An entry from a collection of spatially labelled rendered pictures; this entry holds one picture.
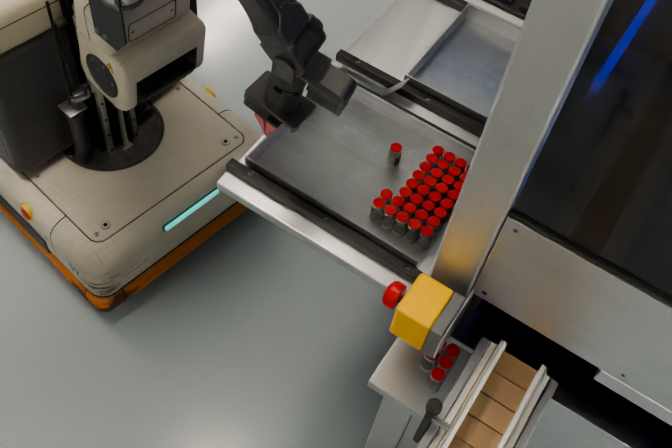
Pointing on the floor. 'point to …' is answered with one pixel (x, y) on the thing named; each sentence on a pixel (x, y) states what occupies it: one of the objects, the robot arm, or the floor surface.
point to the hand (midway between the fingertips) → (268, 130)
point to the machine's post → (521, 118)
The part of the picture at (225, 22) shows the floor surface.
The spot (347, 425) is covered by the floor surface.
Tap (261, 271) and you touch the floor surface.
